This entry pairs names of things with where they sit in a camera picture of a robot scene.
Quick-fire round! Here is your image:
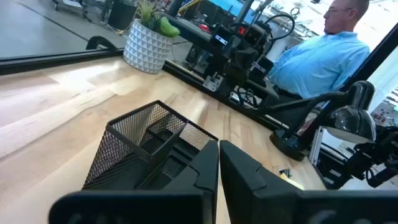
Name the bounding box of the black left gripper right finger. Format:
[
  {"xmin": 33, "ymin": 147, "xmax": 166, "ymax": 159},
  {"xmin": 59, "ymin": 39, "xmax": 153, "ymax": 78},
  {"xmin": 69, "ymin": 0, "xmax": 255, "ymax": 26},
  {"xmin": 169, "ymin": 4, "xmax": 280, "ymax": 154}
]
[{"xmin": 219, "ymin": 139, "xmax": 398, "ymax": 224}]

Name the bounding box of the black right camera cable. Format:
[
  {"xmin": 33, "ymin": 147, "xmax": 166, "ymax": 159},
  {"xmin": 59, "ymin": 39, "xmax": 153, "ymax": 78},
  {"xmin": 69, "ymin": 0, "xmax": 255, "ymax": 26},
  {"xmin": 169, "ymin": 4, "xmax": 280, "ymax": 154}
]
[{"xmin": 264, "ymin": 14, "xmax": 296, "ymax": 43}]

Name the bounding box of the succulent in white pot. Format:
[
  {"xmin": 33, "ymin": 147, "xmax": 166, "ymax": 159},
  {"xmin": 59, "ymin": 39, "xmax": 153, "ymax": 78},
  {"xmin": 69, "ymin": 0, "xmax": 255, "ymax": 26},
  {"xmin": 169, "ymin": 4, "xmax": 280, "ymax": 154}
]
[{"xmin": 123, "ymin": 0, "xmax": 181, "ymax": 75}]

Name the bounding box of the person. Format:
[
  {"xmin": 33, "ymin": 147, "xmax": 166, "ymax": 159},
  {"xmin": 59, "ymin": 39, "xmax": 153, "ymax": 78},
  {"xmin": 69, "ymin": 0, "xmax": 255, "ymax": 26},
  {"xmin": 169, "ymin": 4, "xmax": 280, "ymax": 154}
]
[{"xmin": 269, "ymin": 0, "xmax": 371, "ymax": 100}]

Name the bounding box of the yellow sticky note pad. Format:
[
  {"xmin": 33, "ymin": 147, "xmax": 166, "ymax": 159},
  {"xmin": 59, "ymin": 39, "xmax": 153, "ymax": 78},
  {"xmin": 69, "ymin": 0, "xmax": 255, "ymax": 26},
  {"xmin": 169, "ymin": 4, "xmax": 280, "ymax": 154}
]
[{"xmin": 279, "ymin": 172, "xmax": 305, "ymax": 191}]

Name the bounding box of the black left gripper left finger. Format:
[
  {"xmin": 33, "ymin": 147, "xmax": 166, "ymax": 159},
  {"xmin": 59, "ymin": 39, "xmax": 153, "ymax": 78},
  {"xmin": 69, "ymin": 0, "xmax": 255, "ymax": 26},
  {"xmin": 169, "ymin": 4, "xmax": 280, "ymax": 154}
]
[{"xmin": 48, "ymin": 139, "xmax": 220, "ymax": 224}]

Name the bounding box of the black wheeled cart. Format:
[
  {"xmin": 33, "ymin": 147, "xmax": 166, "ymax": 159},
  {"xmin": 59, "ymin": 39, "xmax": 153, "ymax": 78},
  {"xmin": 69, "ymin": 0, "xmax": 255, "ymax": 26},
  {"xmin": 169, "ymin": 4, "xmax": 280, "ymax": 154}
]
[{"xmin": 51, "ymin": 0, "xmax": 93, "ymax": 22}]

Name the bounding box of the black desk lamp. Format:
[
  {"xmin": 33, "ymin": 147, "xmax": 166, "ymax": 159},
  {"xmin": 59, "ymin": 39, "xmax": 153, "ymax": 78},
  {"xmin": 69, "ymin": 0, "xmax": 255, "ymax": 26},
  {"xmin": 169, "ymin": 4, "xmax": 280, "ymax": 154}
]
[{"xmin": 269, "ymin": 80, "xmax": 377, "ymax": 162}]

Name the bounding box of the black waste bin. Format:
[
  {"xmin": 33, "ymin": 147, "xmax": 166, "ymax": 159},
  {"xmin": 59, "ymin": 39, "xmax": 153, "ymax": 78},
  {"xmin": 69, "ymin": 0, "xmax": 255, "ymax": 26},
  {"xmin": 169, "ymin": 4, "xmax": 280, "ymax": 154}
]
[{"xmin": 108, "ymin": 0, "xmax": 139, "ymax": 31}]

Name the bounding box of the black binder clip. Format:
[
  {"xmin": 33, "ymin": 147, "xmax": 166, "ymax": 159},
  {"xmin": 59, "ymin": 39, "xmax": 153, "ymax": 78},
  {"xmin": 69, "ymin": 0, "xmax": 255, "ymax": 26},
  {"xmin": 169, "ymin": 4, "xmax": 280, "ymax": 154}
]
[{"xmin": 278, "ymin": 167, "xmax": 293, "ymax": 179}]

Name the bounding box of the black mesh desk organizer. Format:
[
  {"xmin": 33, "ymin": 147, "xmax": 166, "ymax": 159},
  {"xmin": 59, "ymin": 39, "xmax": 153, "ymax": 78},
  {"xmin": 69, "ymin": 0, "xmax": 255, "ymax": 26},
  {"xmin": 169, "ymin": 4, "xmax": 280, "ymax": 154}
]
[{"xmin": 82, "ymin": 100, "xmax": 219, "ymax": 191}]

